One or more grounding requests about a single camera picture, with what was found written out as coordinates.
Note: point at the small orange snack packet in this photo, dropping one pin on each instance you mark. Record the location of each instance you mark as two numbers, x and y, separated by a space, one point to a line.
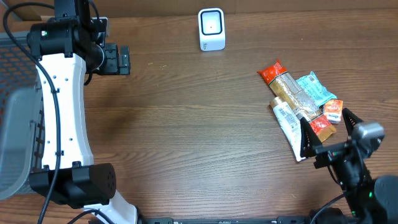
332 109

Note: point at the orange pasta package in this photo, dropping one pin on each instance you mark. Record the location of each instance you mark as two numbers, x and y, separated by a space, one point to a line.
284 86

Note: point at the teal snack bar wrapper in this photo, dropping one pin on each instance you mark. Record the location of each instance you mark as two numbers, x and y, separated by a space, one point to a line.
316 91

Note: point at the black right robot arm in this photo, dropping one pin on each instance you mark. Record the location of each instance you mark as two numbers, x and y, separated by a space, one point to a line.
363 199

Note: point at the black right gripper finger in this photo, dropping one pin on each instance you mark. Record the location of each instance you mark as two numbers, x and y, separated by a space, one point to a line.
310 142
350 120

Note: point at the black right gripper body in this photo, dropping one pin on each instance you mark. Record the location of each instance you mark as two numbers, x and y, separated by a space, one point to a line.
345 168

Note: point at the grey plastic shopping basket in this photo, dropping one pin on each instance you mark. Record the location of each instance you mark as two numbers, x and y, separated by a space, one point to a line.
22 120

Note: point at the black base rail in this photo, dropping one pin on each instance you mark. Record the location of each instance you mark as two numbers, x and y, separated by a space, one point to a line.
278 220

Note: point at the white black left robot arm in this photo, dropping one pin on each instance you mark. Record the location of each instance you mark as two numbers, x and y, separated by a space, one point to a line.
65 51

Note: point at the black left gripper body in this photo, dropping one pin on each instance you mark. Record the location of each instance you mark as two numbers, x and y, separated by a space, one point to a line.
112 64

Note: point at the white tube gold cap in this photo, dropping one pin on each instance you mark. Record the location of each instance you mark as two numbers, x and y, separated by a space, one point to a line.
289 124

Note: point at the white barcode scanner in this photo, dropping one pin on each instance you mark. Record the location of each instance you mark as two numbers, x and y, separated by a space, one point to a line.
211 29

